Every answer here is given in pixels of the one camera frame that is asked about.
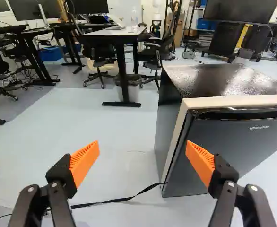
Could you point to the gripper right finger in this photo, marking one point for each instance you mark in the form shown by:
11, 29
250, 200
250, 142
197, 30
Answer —
223, 177

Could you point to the grey desk with black legs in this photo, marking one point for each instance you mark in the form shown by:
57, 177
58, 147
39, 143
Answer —
110, 35

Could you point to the white waste bin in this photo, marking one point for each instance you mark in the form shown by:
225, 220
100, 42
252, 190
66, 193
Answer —
132, 91

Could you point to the large screen on wheeled stand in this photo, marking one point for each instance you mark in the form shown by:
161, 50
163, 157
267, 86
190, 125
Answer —
237, 9

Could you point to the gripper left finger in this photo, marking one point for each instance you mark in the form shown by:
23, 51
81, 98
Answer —
58, 179

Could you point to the blue plastic box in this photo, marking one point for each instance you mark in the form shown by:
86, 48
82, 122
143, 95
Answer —
49, 53

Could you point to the small black fridge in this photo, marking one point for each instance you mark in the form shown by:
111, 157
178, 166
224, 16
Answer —
223, 78

